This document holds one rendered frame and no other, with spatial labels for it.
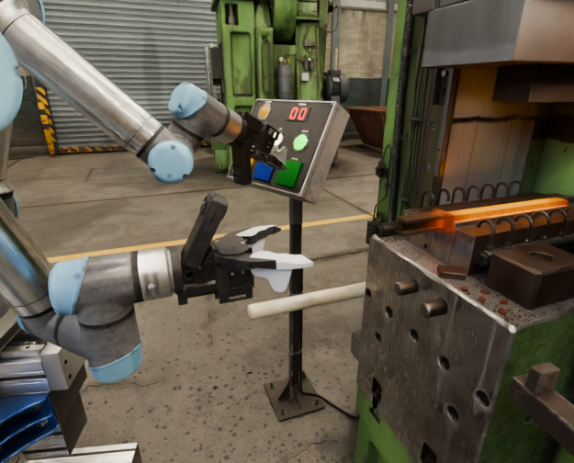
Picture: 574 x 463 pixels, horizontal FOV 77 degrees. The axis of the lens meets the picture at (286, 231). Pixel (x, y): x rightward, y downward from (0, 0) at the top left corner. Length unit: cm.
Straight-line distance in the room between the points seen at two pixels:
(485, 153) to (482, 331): 54
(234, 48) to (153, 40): 323
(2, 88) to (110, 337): 33
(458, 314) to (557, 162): 62
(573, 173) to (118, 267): 106
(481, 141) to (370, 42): 913
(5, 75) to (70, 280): 25
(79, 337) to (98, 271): 12
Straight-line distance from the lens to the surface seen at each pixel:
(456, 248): 74
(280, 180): 104
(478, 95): 101
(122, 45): 843
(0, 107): 40
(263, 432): 159
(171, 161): 67
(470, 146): 102
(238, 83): 546
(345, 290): 117
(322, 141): 102
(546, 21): 71
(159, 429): 167
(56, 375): 86
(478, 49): 72
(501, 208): 84
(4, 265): 61
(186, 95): 79
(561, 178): 119
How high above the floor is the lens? 123
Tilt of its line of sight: 22 degrees down
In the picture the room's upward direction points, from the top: straight up
